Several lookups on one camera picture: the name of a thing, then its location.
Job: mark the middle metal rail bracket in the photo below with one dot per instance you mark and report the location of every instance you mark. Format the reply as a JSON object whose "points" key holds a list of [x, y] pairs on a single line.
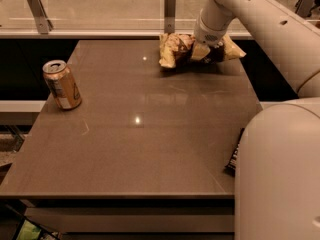
{"points": [[169, 16]]}

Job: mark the orange soda can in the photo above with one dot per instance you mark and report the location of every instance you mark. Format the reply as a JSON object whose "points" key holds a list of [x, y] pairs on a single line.
{"points": [[60, 81]]}

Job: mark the brown chip bag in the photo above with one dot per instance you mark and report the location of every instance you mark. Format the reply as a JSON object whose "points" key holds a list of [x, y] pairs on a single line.
{"points": [[176, 49]]}

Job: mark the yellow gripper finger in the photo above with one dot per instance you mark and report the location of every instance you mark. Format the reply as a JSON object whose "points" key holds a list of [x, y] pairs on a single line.
{"points": [[199, 51]]}

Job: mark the left metal rail bracket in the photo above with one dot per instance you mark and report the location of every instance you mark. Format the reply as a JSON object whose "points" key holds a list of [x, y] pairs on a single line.
{"points": [[42, 21]]}

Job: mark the metal rail bracket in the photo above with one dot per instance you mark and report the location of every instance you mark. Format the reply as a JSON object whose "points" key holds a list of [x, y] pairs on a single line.
{"points": [[304, 8], [42, 21], [169, 16]]}

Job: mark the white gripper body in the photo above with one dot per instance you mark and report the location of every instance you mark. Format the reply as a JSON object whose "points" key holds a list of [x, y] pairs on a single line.
{"points": [[207, 34]]}

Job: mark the right metal rail bracket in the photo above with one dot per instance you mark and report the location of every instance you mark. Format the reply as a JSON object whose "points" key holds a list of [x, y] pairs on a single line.
{"points": [[304, 8]]}

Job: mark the grey table drawer front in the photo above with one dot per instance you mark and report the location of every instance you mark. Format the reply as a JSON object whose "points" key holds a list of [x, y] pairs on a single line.
{"points": [[133, 220]]}

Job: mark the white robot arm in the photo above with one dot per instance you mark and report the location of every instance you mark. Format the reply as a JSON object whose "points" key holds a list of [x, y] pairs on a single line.
{"points": [[277, 182]]}

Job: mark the green object under table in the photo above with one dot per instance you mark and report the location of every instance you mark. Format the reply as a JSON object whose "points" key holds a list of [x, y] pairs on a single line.
{"points": [[28, 231]]}

